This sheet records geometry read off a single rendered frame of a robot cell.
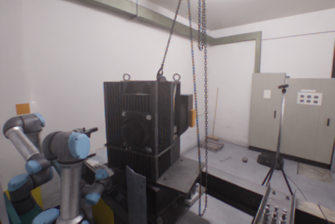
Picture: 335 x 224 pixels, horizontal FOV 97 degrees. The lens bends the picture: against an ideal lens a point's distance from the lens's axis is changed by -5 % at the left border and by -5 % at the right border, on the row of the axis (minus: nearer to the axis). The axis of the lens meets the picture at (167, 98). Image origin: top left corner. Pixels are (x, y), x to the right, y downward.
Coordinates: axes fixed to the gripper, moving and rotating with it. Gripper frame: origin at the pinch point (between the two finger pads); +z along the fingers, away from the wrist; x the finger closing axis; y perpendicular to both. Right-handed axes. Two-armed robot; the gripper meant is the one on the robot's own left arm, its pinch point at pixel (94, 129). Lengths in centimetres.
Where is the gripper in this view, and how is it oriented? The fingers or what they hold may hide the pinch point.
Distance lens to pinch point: 132.9
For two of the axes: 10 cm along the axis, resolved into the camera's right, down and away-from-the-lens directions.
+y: 0.0, -9.9, -1.2
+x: -8.8, -0.6, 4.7
